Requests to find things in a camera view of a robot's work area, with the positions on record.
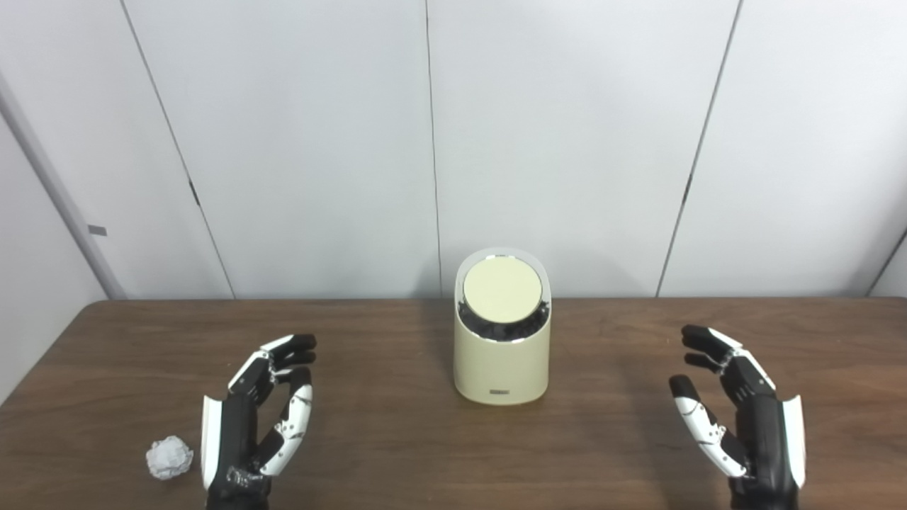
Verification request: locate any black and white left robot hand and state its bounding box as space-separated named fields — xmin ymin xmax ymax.
xmin=201 ymin=334 xmax=317 ymax=497

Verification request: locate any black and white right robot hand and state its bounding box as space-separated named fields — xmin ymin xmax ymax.
xmin=669 ymin=324 xmax=807 ymax=497

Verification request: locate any white paper ball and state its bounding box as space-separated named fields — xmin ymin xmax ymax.
xmin=146 ymin=436 xmax=193 ymax=480

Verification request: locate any cream-colored bin body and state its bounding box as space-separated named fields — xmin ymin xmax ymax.
xmin=453 ymin=247 xmax=551 ymax=406

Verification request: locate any round cream-colored bin lid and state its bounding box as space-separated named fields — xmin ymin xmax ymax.
xmin=463 ymin=258 xmax=543 ymax=323

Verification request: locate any black bin liner bag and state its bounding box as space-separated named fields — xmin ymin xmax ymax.
xmin=458 ymin=297 xmax=551 ymax=344

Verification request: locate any grey wall corner post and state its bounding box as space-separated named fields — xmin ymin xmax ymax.
xmin=0 ymin=71 xmax=127 ymax=300

